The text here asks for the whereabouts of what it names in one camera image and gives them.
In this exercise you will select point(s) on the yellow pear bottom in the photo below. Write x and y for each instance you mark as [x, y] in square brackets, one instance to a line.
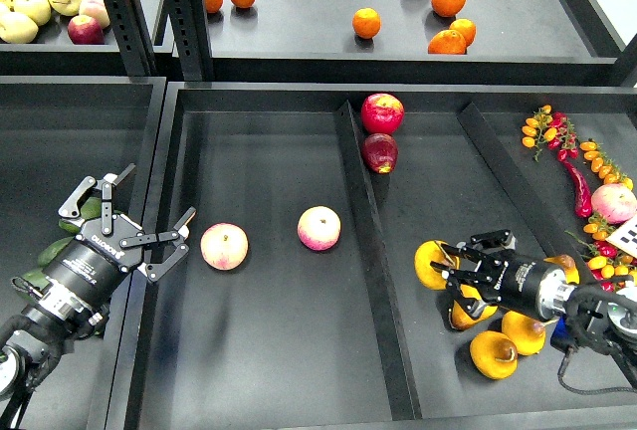
[527, 334]

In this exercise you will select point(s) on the black main divided tray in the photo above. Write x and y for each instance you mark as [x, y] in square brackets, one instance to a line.
[348, 338]

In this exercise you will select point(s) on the orange cherry tomato bunch top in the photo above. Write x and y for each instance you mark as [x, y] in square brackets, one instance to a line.
[538, 131]

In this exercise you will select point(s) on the yellow pear lowest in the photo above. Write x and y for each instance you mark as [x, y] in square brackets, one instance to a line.
[494, 354]

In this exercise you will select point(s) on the black left tray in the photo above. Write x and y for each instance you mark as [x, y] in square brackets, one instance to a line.
[54, 132]

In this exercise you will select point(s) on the green avocado top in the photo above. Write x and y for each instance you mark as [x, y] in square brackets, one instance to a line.
[91, 209]

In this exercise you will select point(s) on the red chili pepper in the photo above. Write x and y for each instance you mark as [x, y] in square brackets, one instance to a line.
[582, 194]

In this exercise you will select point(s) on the pale apple middle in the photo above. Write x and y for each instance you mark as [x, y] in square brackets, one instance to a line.
[39, 11]

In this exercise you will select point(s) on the black upper left shelf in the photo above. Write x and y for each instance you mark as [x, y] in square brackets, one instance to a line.
[53, 53]

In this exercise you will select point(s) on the black perforated post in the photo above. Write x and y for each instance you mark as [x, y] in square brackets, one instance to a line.
[189, 24]
[131, 33]

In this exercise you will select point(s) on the green avocado middle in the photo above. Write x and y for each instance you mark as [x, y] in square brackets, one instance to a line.
[52, 251]

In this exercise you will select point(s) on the pink apple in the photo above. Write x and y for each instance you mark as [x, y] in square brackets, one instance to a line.
[319, 228]
[224, 246]

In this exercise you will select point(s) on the orange front right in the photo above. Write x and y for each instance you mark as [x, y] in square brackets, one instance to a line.
[448, 42]

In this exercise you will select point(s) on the red cherry tomato bunch top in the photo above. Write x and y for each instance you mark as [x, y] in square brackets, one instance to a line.
[561, 137]

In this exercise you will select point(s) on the pink apple left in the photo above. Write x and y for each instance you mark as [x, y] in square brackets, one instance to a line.
[224, 246]

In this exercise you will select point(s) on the red apple upper shelf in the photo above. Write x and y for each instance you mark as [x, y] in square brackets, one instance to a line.
[85, 30]

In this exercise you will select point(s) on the pink peach right bin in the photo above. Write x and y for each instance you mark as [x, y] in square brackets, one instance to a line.
[615, 202]

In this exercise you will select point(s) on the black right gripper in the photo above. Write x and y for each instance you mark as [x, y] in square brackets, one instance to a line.
[531, 287]

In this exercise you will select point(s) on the black perforated post left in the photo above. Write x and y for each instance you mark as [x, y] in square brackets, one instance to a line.
[131, 33]

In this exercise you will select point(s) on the pink apple right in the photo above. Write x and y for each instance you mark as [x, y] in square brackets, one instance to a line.
[319, 228]

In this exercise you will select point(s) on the bright red apple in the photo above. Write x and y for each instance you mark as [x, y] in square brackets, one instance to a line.
[382, 113]

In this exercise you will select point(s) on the green avocado left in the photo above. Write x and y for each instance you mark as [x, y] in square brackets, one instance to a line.
[36, 278]

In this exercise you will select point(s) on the black perforated post right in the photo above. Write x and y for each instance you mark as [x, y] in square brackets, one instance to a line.
[189, 24]

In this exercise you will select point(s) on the mixed cherry tomatoes bottom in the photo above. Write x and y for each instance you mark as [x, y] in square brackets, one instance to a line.
[603, 259]

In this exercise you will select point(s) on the orange small right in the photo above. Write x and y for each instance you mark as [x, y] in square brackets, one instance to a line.
[466, 28]

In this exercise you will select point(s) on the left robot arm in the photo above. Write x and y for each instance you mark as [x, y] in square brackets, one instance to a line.
[34, 341]

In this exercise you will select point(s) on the pale peach upper shelf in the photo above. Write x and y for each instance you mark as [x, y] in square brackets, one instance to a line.
[97, 10]

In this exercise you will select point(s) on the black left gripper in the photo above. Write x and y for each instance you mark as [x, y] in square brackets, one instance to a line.
[86, 273]

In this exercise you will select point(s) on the dark red apple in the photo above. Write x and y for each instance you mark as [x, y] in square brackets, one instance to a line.
[380, 152]

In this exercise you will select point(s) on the yellow apple upper shelf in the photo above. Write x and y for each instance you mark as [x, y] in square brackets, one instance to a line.
[67, 8]

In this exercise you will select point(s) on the pale pear front left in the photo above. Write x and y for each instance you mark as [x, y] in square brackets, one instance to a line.
[17, 28]

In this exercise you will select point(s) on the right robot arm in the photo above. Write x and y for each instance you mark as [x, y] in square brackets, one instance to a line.
[600, 315]

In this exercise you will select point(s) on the white checker marker card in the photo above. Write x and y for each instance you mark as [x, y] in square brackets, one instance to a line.
[624, 237]

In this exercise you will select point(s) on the orange cherry tomato vine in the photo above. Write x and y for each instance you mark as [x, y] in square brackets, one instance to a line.
[605, 168]

